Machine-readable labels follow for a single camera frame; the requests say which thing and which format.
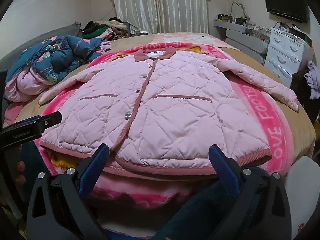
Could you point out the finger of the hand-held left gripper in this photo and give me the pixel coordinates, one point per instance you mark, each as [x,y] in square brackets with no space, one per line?
[26,120]
[50,120]

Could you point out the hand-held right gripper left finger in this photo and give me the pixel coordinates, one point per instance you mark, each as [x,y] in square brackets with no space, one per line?
[93,172]

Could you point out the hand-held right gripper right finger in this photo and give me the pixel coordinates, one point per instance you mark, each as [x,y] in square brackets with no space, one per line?
[223,172]

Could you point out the pink quilted jacket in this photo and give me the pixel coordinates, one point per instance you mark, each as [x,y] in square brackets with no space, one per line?
[175,105]

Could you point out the pile of folded clothes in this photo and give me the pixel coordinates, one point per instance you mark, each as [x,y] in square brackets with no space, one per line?
[105,28]

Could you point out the person's left hand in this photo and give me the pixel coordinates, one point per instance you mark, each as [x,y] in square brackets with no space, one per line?
[20,166]

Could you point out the blue floral quilt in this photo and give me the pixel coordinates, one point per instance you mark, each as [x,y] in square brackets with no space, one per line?
[50,60]

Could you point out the pink printed blanket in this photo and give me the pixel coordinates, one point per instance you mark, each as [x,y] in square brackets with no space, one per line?
[260,120]

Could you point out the white rounded object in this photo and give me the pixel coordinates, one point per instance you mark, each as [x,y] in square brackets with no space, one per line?
[302,187]

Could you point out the grey pillow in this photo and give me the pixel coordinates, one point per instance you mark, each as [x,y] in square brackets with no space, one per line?
[37,38]

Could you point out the dark fuzzy cloth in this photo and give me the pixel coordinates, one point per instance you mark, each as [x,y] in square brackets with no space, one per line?
[301,92]

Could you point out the tan bed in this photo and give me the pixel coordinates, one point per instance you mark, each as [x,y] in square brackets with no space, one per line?
[246,56]

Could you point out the grey headboard shelf with clutter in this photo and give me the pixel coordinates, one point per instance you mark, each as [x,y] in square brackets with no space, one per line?
[242,42]

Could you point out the white drawer chest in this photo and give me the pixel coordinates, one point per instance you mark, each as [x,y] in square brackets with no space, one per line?
[282,55]

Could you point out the lavender cloth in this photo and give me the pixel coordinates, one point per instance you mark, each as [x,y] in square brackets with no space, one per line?
[314,77]

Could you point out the pink cat print towel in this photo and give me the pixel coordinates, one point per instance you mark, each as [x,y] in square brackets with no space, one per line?
[185,38]

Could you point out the clutter of small table items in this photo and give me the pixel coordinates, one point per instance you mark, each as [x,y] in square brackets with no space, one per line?
[241,21]

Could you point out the white striped curtain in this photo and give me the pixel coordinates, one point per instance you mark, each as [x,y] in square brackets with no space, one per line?
[160,5]

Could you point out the black wall television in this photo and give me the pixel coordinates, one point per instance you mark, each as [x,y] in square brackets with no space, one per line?
[286,2]

